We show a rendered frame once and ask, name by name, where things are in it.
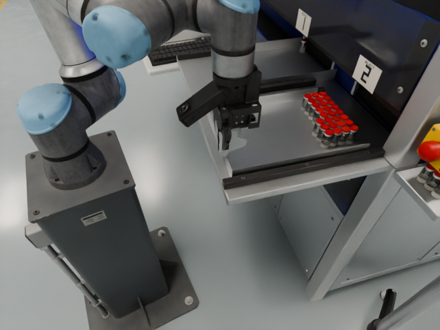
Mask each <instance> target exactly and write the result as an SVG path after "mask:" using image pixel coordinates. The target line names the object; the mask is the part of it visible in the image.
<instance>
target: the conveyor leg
mask: <svg viewBox="0 0 440 330"><path fill-rule="evenodd" d="M439 303H440V275H439V276H438V277H436V279H434V280H433V281H431V282H430V283H429V284H428V285H426V286H425V287H423V288H422V289H421V290H420V291H419V292H417V293H416V294H414V295H413V296H412V297H411V298H410V299H408V300H407V301H405V302H404V303H403V304H402V305H400V306H399V307H397V308H396V309H395V310H394V311H392V312H391V313H390V314H388V315H387V316H386V317H385V318H383V319H382V320H380V321H379V322H378V323H377V324H376V330H398V329H399V328H401V327H403V326H404V325H406V324H407V323H409V322H410V321H412V320H413V319H415V318H417V317H418V316H420V315H421V314H423V313H424V312H426V311H427V310H429V309H431V308H432V307H434V306H435V305H437V304H439Z"/></svg>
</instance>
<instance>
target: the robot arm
mask: <svg viewBox="0 0 440 330"><path fill-rule="evenodd" d="M29 1H30V3H31V5H32V7H33V9H34V11H35V13H36V15H37V17H38V19H39V21H40V23H41V25H42V27H43V29H44V31H45V33H46V35H47V37H48V39H49V41H50V43H51V45H52V47H53V49H54V51H55V52H56V54H57V56H58V58H59V60H60V62H61V67H60V69H59V74H60V77H61V78H62V80H63V82H64V83H63V84H59V83H55V82H51V83H46V84H44V85H43V86H41V85H39V86H36V87H34V88H32V89H31V90H29V91H27V92H26V93H25V94H24V95H23V96H22V97H21V98H20V99H19V101H18V103H17V108H16V112H17V115H18V117H19V119H20V120H21V123H22V126H23V128H24V130H25V131H26V132H27V133H28V134H29V136H30V138H31V139H32V141H33V142H34V144H35V146H36V147H37V148H38V150H39V152H40V153H41V155H42V157H43V162H44V168H45V175H46V178H47V179H48V181H49V182H50V184H51V185H52V186H54V187H56V188H57V189H62V190H73V189H79V188H82V187H85V186H87V185H89V184H91V183H92V182H94V181H95V180H97V178H99V176H100V175H101V174H102V173H103V171H104V169H105V165H106V162H105V158H104V156H103V153H102V152H101V151H100V150H99V149H98V148H97V147H96V146H95V145H94V144H93V143H92V142H91V141H90V140H89V138H88V135H87V133H86V129H87V128H89V127H90V126H91V125H93V124H94V123H95V122H97V121H98V120H100V119H101V118H102V117H103V116H105V115H106V114H108V112H110V111H112V110H114V109H115V108H116V107H117V106H118V105H119V103H121V102H122V101H123V99H124V97H125V95H126V85H125V82H124V79H123V76H122V75H121V73H120V71H117V69H122V68H124V67H127V66H128V65H132V64H133V63H135V62H137V61H140V60H142V59H144V58H145V57H146V56H147V55H148V53H150V52H151V51H153V50H154V49H156V48H157V47H159V46H160V45H162V44H163V43H165V42H166V41H168V40H170V39H171V38H172V37H174V36H176V35H177V34H179V33H181V32H182V31H183V30H191V31H197V32H200V33H209V34H210V35H211V68H212V71H213V80H212V82H210V83H209V84H207V85H206V86H205V87H203V88H202V89H201V90H199V91H198V92H197V93H195V94H194V95H193V96H191V97H190V98H189V99H187V100H186V101H184V102H183V103H182V104H181V105H179V106H178V107H177V108H176V112H177V115H178V119H179V121H180V122H181V123H182V124H183V125H184V126H186V127H189V126H191V125H192V124H194V123H195V122H196V121H198V120H199V119H201V118H202V117H203V116H205V115H206V114H208V113H209V112H210V111H212V110H213V121H214V127H215V136H216V142H217V149H218V151H219V154H220V155H221V156H222V157H223V158H224V157H226V156H227V155H228V153H229V152H230V151H233V150H235V149H239V148H241V147H243V146H245V145H246V143H247V140H246V139H244V138H240V137H239V136H240V135H241V133H242V130H241V128H247V127H248V129H251V128H258V127H259V123H260V118H261V108H262V105H261V104H260V103H259V93H260V87H261V76H262V73H261V72H260V71H259V70H258V69H257V66H256V65H255V64H254V58H255V42H256V34H257V20H258V13H259V9H260V2H259V0H29ZM253 104H255V105H256V106H252V105H253ZM252 113H259V116H258V121H257V122H256V123H251V122H254V121H255V116H254V114H252Z"/></svg>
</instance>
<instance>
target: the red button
mask: <svg viewBox="0 0 440 330"><path fill-rule="evenodd" d="M418 156H419V157H420V158H421V159H422V160H424V161H426V162H434V161H437V160H439V159H440V143H438V142H437V141H434V140H431V141H425V142H423V143H421V144H420V146H419V147H418Z"/></svg>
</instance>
